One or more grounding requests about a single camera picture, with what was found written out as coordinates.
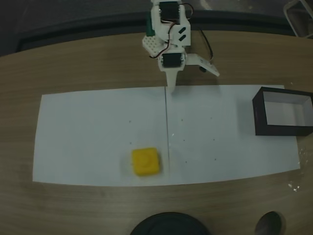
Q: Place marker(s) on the yellow square block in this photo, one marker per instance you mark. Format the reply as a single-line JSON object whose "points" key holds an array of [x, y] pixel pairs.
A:
{"points": [[146, 161]]}

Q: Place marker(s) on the dark brown open box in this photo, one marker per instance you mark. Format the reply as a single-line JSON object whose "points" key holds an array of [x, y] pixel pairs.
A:
{"points": [[260, 115]]}

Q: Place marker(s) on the green clamp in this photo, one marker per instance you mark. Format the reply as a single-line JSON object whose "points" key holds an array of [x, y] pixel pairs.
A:
{"points": [[149, 28]]}

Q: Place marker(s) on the white paper sheet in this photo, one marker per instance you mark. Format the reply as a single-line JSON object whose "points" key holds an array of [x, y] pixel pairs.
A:
{"points": [[215, 151], [93, 137]]}

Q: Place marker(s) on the black round object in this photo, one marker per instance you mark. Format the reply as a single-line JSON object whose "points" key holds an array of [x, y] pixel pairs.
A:
{"points": [[170, 225]]}

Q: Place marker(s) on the dark oval object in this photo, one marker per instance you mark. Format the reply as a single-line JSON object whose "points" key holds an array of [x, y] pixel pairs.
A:
{"points": [[270, 224]]}

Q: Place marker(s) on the white perforated base plate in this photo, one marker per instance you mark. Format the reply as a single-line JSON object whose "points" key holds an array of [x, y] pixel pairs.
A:
{"points": [[151, 45]]}

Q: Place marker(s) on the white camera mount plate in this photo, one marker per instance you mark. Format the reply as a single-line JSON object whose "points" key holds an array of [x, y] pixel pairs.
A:
{"points": [[204, 64]]}

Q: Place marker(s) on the grey metal frame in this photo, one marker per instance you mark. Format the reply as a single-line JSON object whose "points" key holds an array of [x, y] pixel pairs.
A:
{"points": [[297, 24]]}

